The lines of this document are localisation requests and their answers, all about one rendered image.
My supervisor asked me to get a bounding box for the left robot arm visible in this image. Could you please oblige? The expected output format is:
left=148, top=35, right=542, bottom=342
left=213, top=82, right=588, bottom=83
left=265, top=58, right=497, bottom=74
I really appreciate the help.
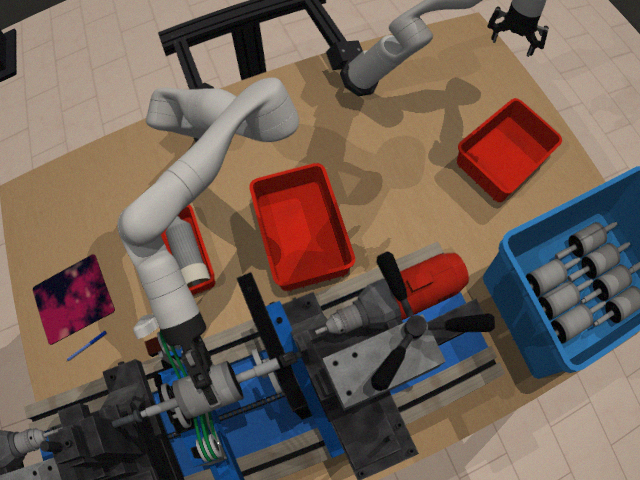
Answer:
left=348, top=0, right=546, bottom=89

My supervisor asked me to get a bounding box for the pink galaxy-print mouse mat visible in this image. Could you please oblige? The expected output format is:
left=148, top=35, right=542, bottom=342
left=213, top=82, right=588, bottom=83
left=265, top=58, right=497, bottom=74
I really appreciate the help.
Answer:
left=33, top=254, right=115, bottom=344

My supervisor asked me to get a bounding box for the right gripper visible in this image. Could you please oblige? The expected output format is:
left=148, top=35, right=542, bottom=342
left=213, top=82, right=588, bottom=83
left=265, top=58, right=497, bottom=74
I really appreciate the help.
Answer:
left=160, top=311, right=221, bottom=407

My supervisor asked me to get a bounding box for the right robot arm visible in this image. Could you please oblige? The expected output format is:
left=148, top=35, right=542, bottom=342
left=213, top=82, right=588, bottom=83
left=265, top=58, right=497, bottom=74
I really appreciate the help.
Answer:
left=117, top=77, right=299, bottom=339

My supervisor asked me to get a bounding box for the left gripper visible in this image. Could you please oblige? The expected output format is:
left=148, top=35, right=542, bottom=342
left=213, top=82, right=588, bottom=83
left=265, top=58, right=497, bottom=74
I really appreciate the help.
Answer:
left=487, top=2, right=549, bottom=57

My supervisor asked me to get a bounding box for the blue machine bed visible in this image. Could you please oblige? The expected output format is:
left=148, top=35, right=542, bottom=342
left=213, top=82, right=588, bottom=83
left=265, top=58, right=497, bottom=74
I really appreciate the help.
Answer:
left=24, top=241, right=505, bottom=480

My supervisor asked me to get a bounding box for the blue plastic crate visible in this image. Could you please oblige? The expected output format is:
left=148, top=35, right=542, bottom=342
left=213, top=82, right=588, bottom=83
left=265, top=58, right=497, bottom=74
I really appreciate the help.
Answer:
left=483, top=166, right=640, bottom=379

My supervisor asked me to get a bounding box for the red tray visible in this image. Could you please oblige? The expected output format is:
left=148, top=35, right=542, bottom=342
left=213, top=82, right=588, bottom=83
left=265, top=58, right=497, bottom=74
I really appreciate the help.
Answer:
left=161, top=205, right=215, bottom=295
left=457, top=98, right=562, bottom=203
left=250, top=163, right=355, bottom=292

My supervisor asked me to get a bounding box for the blue pen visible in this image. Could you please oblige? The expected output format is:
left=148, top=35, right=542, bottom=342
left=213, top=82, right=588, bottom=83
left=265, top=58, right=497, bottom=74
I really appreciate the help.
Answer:
left=70, top=331, right=106, bottom=359

